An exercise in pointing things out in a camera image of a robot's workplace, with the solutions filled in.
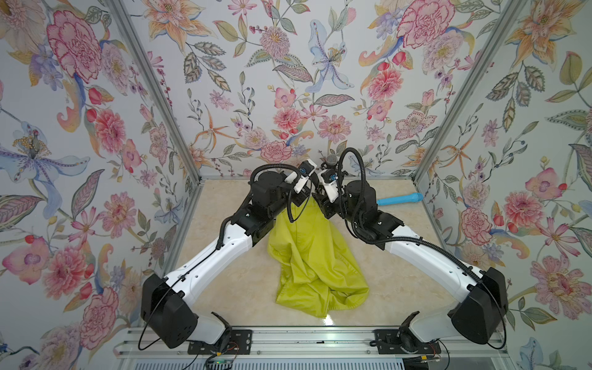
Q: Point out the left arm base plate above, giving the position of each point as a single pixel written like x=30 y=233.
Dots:
x=219 y=342

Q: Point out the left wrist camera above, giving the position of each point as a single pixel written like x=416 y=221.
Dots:
x=299 y=178

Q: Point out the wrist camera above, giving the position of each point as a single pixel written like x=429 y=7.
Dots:
x=328 y=179
x=299 y=178

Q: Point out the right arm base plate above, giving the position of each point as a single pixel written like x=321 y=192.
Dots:
x=401 y=341

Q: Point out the black leather belt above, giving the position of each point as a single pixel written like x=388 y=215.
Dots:
x=294 y=212

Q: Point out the blue toy microphone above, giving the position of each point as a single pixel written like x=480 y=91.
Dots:
x=410 y=198

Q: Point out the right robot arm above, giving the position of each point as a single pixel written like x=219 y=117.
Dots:
x=481 y=302

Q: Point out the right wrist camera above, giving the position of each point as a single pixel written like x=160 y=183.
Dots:
x=328 y=179

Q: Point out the black microphone on tripod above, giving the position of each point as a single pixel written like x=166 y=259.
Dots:
x=331 y=161

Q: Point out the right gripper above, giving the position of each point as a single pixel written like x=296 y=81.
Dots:
x=327 y=206

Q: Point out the aluminium front rail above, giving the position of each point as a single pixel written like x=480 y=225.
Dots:
x=308 y=343

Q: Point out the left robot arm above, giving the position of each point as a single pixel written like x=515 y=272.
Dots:
x=167 y=302

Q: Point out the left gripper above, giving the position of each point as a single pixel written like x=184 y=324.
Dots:
x=300 y=196

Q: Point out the lime green trousers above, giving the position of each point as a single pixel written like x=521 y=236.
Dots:
x=319 y=273

